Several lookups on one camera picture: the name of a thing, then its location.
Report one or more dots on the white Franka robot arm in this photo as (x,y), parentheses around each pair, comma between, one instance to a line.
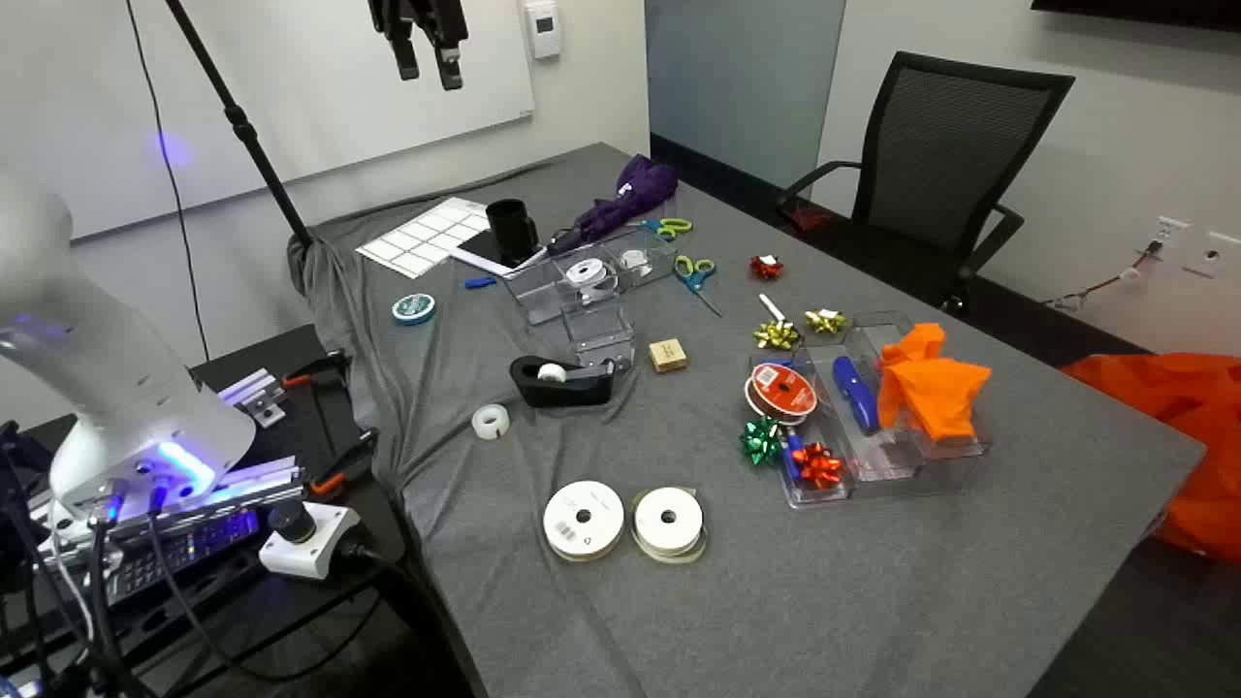
(92,373)

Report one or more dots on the purple cloth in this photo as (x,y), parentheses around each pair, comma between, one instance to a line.
(623,194)

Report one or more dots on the orange cloth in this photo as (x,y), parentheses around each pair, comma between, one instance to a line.
(1167,439)

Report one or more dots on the clear acrylic pen holder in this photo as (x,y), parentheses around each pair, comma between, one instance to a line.
(579,311)

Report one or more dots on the black tape dispenser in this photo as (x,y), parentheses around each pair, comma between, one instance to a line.
(563,382)

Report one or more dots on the white box with black knob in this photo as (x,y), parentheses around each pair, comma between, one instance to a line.
(302,538)

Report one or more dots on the white grid paper sheet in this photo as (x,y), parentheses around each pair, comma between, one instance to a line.
(422,238)

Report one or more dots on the clear plastic tray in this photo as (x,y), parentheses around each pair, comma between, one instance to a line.
(905,449)

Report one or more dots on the white wall thermostat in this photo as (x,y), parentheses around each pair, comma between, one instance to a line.
(543,24)

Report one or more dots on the grey tablecloth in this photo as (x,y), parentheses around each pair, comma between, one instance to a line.
(799,567)

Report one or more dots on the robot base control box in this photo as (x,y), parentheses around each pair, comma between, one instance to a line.
(169,527)

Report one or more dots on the tan wooden block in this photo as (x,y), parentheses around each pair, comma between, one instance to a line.
(667,356)

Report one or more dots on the green gift bow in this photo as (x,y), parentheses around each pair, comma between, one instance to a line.
(760,439)

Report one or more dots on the black tripod pole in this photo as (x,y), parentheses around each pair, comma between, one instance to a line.
(236,122)

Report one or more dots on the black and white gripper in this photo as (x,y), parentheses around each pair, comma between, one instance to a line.
(415,8)

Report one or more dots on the blue ribbon piece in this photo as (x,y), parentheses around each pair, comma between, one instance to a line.
(853,395)

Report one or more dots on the blue tape roll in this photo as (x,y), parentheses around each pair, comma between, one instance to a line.
(412,309)

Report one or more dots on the blue pen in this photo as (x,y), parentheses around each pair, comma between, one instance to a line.
(479,281)

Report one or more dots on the red and white ribbon spool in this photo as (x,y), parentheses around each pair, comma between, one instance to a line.
(781,390)

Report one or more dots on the clear tape roll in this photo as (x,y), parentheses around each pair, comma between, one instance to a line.
(634,260)

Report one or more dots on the silver metal bracket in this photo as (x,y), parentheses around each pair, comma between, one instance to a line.
(254,395)

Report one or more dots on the gold gift bow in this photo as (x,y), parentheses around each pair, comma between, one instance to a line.
(778,337)
(823,321)

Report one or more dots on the small white tape roll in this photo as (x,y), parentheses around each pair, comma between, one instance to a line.
(488,421)

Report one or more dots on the red gift bow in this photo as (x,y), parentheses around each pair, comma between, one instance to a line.
(764,267)
(815,466)

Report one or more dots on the white spool in clear holder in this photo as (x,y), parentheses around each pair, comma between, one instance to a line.
(587,272)

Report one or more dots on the white wall outlet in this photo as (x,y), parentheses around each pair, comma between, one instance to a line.
(1171,244)

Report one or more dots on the black mesh office chair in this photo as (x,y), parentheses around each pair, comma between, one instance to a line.
(937,170)

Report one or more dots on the black flat notebook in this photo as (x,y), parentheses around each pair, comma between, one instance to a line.
(482,249)

